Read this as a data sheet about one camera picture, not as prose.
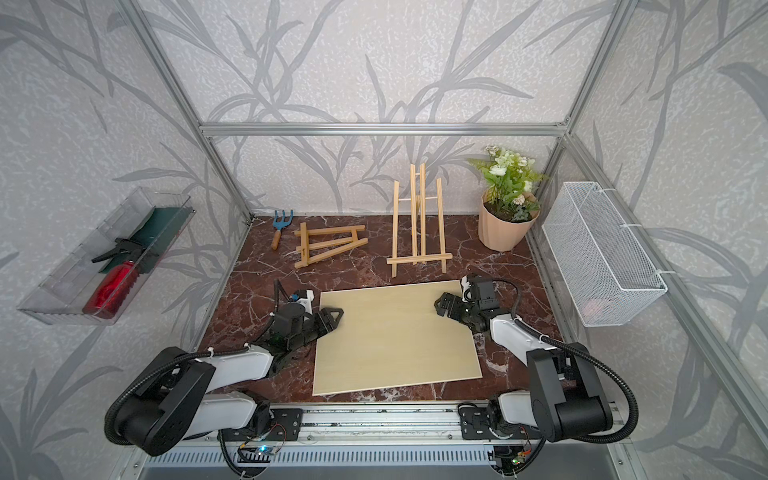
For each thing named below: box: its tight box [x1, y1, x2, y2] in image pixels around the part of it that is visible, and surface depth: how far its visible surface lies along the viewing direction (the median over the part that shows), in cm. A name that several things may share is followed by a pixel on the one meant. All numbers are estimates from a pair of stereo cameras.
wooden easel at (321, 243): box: [294, 222, 369, 269], surface depth 113 cm
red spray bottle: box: [82, 237, 159, 319], surface depth 61 cm
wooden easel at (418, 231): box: [386, 163, 453, 278], surface depth 96 cm
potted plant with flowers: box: [470, 145, 548, 252], surface depth 101 cm
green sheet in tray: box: [100, 208, 192, 273], surface depth 72 cm
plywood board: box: [312, 280, 483, 396], surface depth 84 cm
